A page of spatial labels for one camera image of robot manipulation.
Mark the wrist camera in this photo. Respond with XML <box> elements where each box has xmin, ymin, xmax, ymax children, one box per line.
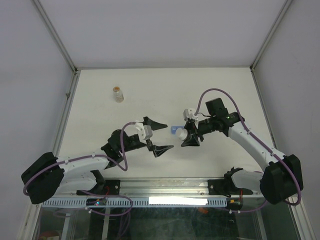
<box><xmin>183</xmin><ymin>108</ymin><xmax>198</xmax><ymax>122</ymax></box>
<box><xmin>134</xmin><ymin>121</ymin><xmax>153</xmax><ymax>142</ymax></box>

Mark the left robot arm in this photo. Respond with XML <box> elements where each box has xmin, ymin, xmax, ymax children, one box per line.
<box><xmin>21</xmin><ymin>116</ymin><xmax>173</xmax><ymax>205</ymax></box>

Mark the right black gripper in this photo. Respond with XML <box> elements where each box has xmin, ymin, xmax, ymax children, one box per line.
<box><xmin>179</xmin><ymin>116</ymin><xmax>217</xmax><ymax>147</ymax></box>

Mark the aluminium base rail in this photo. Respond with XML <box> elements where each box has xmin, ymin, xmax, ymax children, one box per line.
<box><xmin>53</xmin><ymin>177</ymin><xmax>266</xmax><ymax>198</ymax></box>

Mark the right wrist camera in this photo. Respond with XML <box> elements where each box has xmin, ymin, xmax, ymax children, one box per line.
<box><xmin>183</xmin><ymin>108</ymin><xmax>198</xmax><ymax>122</ymax></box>

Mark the small clear orange-capped vial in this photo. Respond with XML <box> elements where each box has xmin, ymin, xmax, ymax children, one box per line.
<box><xmin>112</xmin><ymin>86</ymin><xmax>124</xmax><ymax>103</ymax></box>

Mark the blue weekly pill organizer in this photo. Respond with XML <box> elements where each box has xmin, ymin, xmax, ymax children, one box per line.
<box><xmin>170</xmin><ymin>125</ymin><xmax>184</xmax><ymax>135</ymax></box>

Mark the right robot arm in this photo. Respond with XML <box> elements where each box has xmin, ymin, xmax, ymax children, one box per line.
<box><xmin>176</xmin><ymin>98</ymin><xmax>304</xmax><ymax>205</ymax></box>

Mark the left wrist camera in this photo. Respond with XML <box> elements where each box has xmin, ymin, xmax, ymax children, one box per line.
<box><xmin>134</xmin><ymin>121</ymin><xmax>153</xmax><ymax>142</ymax></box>

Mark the white slotted cable duct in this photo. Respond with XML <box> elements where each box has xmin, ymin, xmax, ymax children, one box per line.
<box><xmin>42</xmin><ymin>196</ymin><xmax>227</xmax><ymax>208</ymax></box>

